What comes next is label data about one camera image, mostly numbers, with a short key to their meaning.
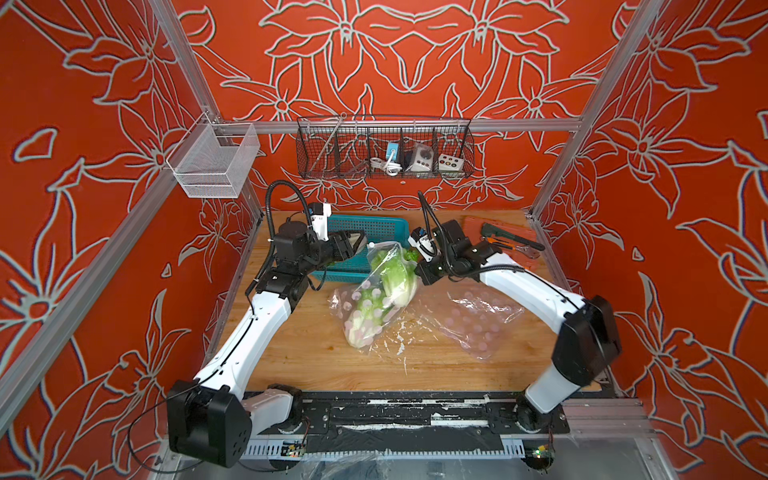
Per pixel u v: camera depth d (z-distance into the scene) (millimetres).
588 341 461
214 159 928
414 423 728
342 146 1003
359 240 710
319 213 659
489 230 1056
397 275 805
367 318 815
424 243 758
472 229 1087
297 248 556
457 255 639
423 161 902
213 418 381
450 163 939
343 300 811
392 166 848
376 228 1068
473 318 901
